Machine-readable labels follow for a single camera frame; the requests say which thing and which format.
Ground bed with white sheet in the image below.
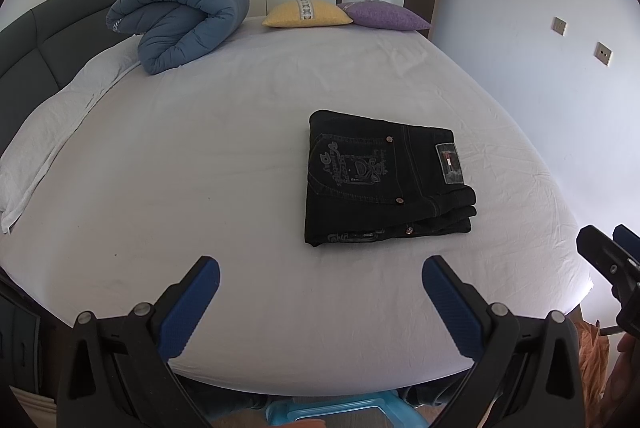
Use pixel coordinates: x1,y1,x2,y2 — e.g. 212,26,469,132
0,13,596,396

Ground dark bedside cabinet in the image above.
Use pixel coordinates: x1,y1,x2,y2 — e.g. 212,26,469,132
0,278,61,399

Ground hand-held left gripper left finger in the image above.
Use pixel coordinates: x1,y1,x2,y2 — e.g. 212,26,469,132
56,255,222,428

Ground orange brown cloth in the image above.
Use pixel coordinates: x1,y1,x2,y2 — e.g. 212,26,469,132
580,321,611,376

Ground dark grey padded headboard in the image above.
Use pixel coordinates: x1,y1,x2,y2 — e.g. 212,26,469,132
0,0,132,156

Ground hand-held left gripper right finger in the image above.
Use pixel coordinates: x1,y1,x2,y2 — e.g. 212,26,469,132
421,255,586,428

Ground yellow pillow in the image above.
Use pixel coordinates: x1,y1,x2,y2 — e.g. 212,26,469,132
262,0,354,29

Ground rolled blue duvet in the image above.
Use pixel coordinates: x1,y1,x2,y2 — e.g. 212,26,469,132
105,0,251,76

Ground purple pillow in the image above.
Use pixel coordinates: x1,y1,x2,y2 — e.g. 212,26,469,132
337,0,432,32

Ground white pillow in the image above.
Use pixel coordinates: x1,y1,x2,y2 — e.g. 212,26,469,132
0,36,143,236

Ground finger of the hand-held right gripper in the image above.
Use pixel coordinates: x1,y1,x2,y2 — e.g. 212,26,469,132
576,226,628,281
614,224,640,261

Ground blue plastic stool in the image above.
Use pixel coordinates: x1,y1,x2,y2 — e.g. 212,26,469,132
265,395,431,428

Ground black denim pants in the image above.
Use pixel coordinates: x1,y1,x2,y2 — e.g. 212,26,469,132
303,109,478,248

